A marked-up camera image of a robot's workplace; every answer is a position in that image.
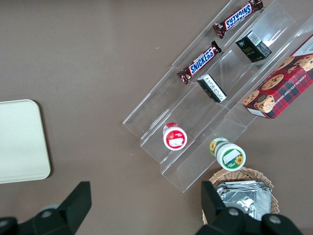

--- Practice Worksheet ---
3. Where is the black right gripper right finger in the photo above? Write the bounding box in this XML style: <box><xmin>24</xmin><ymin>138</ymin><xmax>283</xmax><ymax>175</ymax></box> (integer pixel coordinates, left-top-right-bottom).
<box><xmin>195</xmin><ymin>180</ymin><xmax>261</xmax><ymax>235</ymax></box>

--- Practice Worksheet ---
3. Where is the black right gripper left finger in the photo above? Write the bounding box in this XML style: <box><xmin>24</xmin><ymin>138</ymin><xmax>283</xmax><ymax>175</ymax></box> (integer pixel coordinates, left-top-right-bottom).
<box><xmin>17</xmin><ymin>181</ymin><xmax>92</xmax><ymax>235</ymax></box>

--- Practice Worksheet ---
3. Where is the light wicker basket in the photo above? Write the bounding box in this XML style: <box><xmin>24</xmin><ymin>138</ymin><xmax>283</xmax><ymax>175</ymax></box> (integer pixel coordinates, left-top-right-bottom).
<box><xmin>201</xmin><ymin>169</ymin><xmax>279</xmax><ymax>226</ymax></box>

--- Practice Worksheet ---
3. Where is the cream plastic tray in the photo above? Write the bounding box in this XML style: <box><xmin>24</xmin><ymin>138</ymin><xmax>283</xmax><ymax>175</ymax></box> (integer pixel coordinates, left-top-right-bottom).
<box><xmin>0</xmin><ymin>99</ymin><xmax>51</xmax><ymax>184</ymax></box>

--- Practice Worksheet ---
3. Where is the silver foil wrapped pack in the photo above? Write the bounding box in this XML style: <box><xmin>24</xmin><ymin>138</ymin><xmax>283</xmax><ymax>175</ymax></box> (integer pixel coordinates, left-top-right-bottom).
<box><xmin>214</xmin><ymin>180</ymin><xmax>271</xmax><ymax>222</ymax></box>

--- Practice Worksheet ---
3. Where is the green lid sunflower cup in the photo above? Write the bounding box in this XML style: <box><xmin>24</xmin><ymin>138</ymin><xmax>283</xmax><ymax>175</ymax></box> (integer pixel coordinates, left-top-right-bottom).
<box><xmin>209</xmin><ymin>137</ymin><xmax>246</xmax><ymax>171</ymax></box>

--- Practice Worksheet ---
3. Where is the red lid yogurt cup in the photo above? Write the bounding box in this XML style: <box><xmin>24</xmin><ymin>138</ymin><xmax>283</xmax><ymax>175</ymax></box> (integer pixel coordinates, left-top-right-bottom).
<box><xmin>162</xmin><ymin>121</ymin><xmax>188</xmax><ymax>151</ymax></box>

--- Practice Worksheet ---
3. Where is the clear acrylic stepped display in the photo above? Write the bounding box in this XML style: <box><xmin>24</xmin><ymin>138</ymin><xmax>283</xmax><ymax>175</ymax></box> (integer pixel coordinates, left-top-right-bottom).
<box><xmin>121</xmin><ymin>0</ymin><xmax>313</xmax><ymax>194</ymax></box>

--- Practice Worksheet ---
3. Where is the small black carton white label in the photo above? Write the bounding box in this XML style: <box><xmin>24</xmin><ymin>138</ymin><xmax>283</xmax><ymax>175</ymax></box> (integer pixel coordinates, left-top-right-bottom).
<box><xmin>196</xmin><ymin>73</ymin><xmax>227</xmax><ymax>103</ymax></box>

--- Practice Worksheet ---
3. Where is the red tartan cookie box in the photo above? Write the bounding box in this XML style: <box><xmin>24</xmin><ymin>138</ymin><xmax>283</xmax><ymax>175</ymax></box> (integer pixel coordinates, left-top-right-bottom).
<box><xmin>241</xmin><ymin>33</ymin><xmax>313</xmax><ymax>120</ymax></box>

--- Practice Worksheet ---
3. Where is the Snickers chocolate bar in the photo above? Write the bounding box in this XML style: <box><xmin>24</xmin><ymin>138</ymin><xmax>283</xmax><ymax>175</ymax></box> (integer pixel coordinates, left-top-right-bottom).
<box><xmin>177</xmin><ymin>40</ymin><xmax>223</xmax><ymax>85</ymax></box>
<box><xmin>212</xmin><ymin>0</ymin><xmax>265</xmax><ymax>40</ymax></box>

